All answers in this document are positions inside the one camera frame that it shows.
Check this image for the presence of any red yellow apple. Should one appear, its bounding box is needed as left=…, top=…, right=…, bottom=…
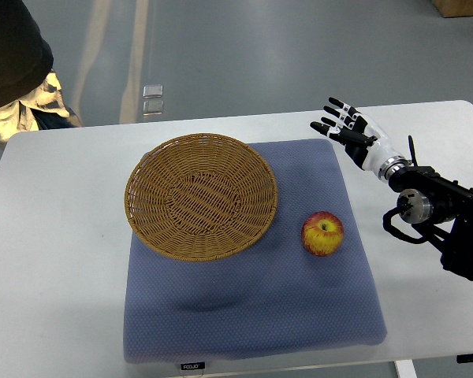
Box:
left=301, top=211, right=345, bottom=257

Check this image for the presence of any black table brand label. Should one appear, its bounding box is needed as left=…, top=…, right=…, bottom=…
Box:
left=181, top=361, right=206, bottom=371

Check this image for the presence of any brown wicker basket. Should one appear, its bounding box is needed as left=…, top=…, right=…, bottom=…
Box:
left=124, top=133, right=278, bottom=262

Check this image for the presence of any upper silver floor plate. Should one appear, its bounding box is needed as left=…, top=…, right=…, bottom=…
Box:
left=143, top=84, right=163, bottom=98

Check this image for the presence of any lower silver floor plate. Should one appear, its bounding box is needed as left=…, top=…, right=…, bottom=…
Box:
left=143, top=99, right=164, bottom=116

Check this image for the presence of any wooden box corner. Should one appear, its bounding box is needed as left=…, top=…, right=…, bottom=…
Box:
left=432, top=0, right=473, bottom=18

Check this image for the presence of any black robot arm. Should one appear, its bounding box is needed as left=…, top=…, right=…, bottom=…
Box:
left=382, top=137, right=473, bottom=281

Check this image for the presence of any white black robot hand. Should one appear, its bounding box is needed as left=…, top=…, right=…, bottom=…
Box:
left=310, top=97, right=409, bottom=182

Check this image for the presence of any black table control panel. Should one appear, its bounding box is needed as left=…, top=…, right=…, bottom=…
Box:
left=456, top=354, right=473, bottom=364

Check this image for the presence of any silver floor plate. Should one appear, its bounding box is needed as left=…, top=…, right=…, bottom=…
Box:
left=143, top=99, right=164, bottom=116
left=143, top=84, right=163, bottom=98

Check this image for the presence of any blue grey cushion mat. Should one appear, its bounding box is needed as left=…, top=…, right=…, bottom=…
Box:
left=124, top=139, right=386, bottom=363

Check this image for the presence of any person in dark top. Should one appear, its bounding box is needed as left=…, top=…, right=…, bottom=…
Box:
left=0, top=1, right=82, bottom=149

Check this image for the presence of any white table leg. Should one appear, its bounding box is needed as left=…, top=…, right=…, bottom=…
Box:
left=394, top=359, right=418, bottom=378

